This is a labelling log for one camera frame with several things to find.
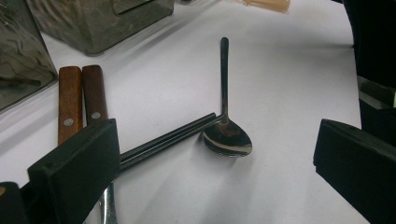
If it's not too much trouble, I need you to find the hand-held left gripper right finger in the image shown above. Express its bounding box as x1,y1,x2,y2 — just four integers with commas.
312,119,396,224

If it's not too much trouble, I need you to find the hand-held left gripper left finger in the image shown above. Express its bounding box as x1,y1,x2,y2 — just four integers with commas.
27,118,121,224

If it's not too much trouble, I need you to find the wooden handled knife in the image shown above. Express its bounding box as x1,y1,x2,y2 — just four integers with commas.
57,65,84,147

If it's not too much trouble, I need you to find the black chopstick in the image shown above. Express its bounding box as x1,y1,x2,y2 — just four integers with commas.
119,111,218,164
119,115,223,173

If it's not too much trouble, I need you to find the smoked translucent plastic bin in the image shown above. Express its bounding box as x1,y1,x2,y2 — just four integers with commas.
0,0,60,112
25,0,176,57

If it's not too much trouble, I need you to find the silver metal spoon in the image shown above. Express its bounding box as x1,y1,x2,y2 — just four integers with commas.
202,36,254,159

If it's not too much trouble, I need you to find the wooden handled fork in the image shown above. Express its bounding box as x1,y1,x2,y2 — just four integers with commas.
81,63,120,224

